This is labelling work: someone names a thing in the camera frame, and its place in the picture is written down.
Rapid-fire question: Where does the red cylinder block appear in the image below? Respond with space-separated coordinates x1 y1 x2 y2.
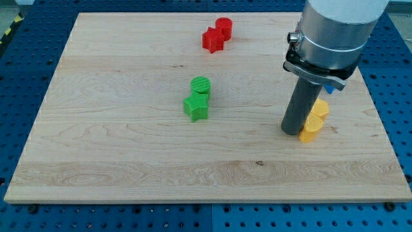
215 17 233 41

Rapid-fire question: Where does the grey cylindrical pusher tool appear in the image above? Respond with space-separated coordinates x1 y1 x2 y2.
281 77 323 135

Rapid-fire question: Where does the red star block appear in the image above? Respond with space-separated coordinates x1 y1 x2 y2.
202 27 225 53

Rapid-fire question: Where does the blue block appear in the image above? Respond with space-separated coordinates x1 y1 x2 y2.
324 85 335 94

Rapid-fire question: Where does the wooden board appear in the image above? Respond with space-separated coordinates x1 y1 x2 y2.
5 13 411 204

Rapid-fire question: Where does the green cylinder block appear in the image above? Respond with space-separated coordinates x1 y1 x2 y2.
191 76 211 98

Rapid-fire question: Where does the yellow hexagon block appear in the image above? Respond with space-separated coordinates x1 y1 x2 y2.
310 98 330 121

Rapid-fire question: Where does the green star block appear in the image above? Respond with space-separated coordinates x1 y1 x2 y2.
183 92 209 122

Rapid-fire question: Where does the yellow heart block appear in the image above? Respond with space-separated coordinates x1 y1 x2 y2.
299 113 324 143

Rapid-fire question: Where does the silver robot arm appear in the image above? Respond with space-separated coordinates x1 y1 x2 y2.
283 0 389 90

